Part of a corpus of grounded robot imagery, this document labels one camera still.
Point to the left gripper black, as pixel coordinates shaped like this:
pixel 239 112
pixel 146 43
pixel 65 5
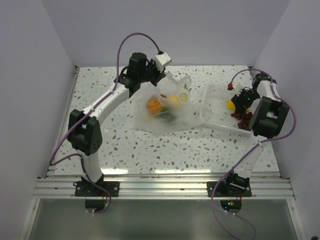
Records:
pixel 159 75

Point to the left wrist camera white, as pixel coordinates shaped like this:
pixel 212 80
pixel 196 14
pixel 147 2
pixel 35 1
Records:
pixel 162 60

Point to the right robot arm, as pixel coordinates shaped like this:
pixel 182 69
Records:
pixel 265 124

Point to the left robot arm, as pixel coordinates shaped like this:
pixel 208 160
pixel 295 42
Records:
pixel 84 126

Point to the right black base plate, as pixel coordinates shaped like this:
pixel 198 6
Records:
pixel 228 188

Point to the yellow fake pear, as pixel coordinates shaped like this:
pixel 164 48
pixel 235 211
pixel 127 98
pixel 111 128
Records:
pixel 173 100

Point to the yellow fake mango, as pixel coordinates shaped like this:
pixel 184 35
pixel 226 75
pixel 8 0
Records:
pixel 230 105

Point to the clear printed plastic bag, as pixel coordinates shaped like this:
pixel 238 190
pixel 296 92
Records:
pixel 176 117

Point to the red fake grapes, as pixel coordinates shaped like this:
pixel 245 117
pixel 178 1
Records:
pixel 243 120

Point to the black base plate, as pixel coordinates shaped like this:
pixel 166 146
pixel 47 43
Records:
pixel 228 188
pixel 84 188

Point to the orange fake pineapple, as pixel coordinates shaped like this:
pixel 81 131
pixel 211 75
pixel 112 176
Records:
pixel 153 106

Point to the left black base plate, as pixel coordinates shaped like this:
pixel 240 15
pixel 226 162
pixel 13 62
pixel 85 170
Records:
pixel 84 188

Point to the white plastic basket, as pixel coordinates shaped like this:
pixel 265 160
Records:
pixel 215 113

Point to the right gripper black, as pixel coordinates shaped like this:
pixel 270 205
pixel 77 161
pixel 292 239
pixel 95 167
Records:
pixel 239 103

